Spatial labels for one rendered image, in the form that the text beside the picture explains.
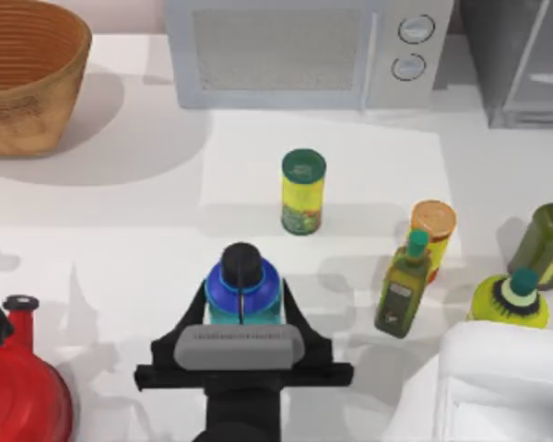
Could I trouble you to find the blue bottle with black cap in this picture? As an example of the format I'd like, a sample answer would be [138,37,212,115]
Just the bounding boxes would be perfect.
[204,242,286,326]

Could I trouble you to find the pale grey rounded box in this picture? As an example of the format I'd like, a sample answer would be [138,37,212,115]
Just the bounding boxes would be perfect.
[173,323,306,371]

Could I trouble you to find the small green oil bottle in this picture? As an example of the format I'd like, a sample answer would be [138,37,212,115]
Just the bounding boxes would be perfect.
[373,228,433,341]

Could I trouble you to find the yellow can with green lid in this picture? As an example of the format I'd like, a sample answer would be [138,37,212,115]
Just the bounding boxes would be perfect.
[280,147,328,237]

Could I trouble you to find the red bottle with black cap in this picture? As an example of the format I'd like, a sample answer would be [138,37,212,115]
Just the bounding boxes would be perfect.
[0,295,76,442]

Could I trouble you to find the yellow can with orange lid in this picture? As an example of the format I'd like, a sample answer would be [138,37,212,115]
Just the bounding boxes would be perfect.
[404,198,458,287]

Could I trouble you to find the yellow-green bottle with green cap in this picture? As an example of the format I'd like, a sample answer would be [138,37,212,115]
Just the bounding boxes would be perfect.
[466,268,550,331]

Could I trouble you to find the pale microwave oven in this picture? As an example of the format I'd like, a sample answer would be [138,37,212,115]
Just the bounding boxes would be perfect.
[162,0,456,112]

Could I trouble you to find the large dark green bottle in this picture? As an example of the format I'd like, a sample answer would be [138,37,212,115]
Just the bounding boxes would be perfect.
[506,188,553,292]

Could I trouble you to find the pale microwave door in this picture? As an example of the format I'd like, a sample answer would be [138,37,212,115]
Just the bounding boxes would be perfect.
[164,0,380,111]

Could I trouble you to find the round microwave knob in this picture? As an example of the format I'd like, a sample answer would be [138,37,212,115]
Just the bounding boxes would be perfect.
[397,13,437,43]
[390,52,429,84]

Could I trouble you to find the woven brown basket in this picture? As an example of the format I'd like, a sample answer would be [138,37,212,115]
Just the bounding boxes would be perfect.
[0,0,94,158]

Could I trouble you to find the pale microwave door handle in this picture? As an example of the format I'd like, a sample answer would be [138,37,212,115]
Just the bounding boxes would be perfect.
[363,11,380,111]

